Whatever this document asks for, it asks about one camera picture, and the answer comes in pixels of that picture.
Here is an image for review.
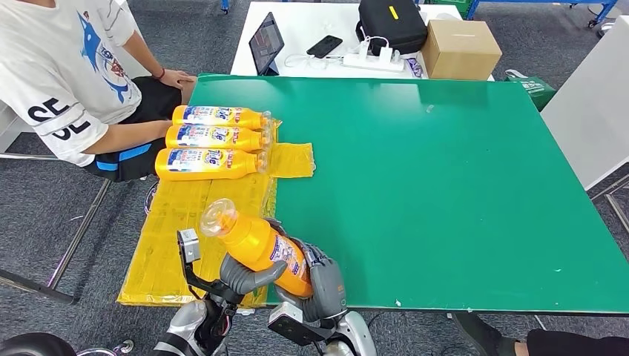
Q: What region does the person's left hand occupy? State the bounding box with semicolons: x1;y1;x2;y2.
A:
159;68;199;91

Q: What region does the brown cardboard box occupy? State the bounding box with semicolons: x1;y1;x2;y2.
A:
421;19;504;82

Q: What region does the thin white cable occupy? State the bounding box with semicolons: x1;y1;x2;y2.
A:
283;53;343;70

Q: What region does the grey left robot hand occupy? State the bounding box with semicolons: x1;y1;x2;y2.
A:
220;217;289;297

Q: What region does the grey metal table frame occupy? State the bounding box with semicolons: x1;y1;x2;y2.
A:
588;174;629;237

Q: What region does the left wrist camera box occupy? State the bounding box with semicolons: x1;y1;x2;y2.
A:
177;228;232;302

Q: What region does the looped white charger cable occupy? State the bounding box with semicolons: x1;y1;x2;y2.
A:
360;27;392;50

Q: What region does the white side table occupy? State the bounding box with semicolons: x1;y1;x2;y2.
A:
540;16;629;191

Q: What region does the black carrying case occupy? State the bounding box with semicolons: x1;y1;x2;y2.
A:
355;0;429;56

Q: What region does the black round object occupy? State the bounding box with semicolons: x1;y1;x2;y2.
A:
0;334;77;356

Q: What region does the silver caster wheel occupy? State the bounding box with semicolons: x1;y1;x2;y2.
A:
77;340;134;356

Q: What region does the white power strip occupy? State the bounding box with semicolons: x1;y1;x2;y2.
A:
342;53;406;73

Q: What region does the orange detergent bottle clear cap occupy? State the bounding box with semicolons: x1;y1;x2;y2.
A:
165;123;271;152
154;147;269;182
199;197;315;299
171;104;273;131

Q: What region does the long white table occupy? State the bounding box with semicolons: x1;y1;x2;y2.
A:
229;1;495;82

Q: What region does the black tablet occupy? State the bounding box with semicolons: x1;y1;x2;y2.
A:
248;12;286;77

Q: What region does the white cabinet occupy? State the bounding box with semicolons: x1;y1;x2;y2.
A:
0;100;36;154

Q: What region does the metal chair frame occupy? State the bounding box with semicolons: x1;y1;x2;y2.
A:
0;152;111;306

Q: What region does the green shopping bag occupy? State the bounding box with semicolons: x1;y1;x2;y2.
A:
503;70;556;112

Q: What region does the black smartphone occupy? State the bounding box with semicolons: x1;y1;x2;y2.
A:
306;34;344;59

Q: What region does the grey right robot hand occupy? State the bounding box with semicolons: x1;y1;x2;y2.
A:
273;237;348;324

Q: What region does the yellow taped cardboard sheet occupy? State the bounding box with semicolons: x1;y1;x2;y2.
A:
116;117;315;309

